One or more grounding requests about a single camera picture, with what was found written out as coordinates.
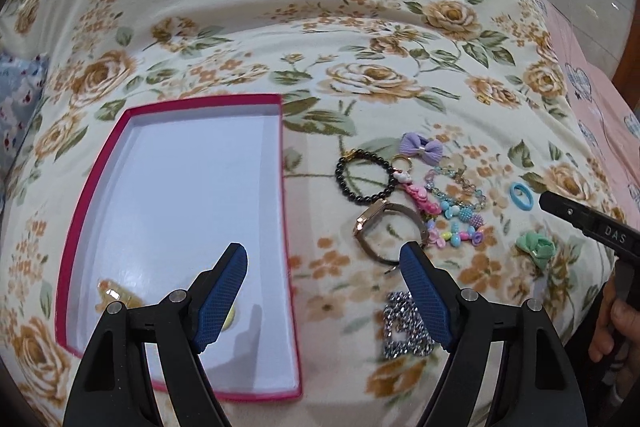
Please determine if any blue hair tie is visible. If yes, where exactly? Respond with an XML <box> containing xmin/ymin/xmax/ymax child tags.
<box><xmin>508</xmin><ymin>181</ymin><xmax>535</xmax><ymax>212</ymax></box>

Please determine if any black bead bracelet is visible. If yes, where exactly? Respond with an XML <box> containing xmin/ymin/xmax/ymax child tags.
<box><xmin>334</xmin><ymin>148</ymin><xmax>394</xmax><ymax>204</ymax></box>

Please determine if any pink kitty keychain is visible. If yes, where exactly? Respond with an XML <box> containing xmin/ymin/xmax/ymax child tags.
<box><xmin>390</xmin><ymin>154</ymin><xmax>442</xmax><ymax>217</ymax></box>

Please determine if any pink printed sheet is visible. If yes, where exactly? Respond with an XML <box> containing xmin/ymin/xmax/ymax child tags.
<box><xmin>541</xmin><ymin>0</ymin><xmax>639</xmax><ymax>229</ymax></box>

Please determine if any rose gold watch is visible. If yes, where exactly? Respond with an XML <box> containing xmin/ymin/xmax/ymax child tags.
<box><xmin>352</xmin><ymin>199</ymin><xmax>428</xmax><ymax>272</ymax></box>

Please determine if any blue bear print pillow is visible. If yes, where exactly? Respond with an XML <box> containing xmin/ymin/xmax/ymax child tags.
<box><xmin>0</xmin><ymin>51</ymin><xmax>49</xmax><ymax>183</ymax></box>

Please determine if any yellow floral hair claw clip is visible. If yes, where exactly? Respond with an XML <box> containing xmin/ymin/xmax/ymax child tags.
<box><xmin>96</xmin><ymin>279</ymin><xmax>140</xmax><ymax>313</ymax></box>

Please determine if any colourful bead bracelet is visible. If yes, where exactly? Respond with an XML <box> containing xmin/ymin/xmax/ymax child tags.
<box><xmin>425</xmin><ymin>200</ymin><xmax>485</xmax><ymax>249</ymax></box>

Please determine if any floral cream bedspread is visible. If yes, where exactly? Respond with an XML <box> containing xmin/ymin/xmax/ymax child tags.
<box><xmin>1</xmin><ymin>0</ymin><xmax>623</xmax><ymax>426</ymax></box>

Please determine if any purple bow hair tie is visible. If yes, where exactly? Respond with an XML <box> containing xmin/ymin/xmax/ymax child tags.
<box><xmin>400</xmin><ymin>131</ymin><xmax>445</xmax><ymax>166</ymax></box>

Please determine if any red box with white interior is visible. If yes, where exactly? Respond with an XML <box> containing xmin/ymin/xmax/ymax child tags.
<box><xmin>54</xmin><ymin>93</ymin><xmax>303</xmax><ymax>402</ymax></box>

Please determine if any green flower hair clip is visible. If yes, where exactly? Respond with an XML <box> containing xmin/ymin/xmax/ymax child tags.
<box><xmin>515</xmin><ymin>231</ymin><xmax>556</xmax><ymax>272</ymax></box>

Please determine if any pastel crystal bracelet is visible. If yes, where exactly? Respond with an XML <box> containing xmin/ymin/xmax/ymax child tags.
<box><xmin>423</xmin><ymin>163</ymin><xmax>490</xmax><ymax>212</ymax></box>

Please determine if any right hand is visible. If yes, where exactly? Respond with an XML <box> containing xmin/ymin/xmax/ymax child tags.
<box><xmin>588</xmin><ymin>274</ymin><xmax>640</xmax><ymax>399</ymax></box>

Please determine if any silver chain bracelet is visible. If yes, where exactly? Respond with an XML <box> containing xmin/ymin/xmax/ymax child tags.
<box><xmin>382</xmin><ymin>290</ymin><xmax>436</xmax><ymax>359</ymax></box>

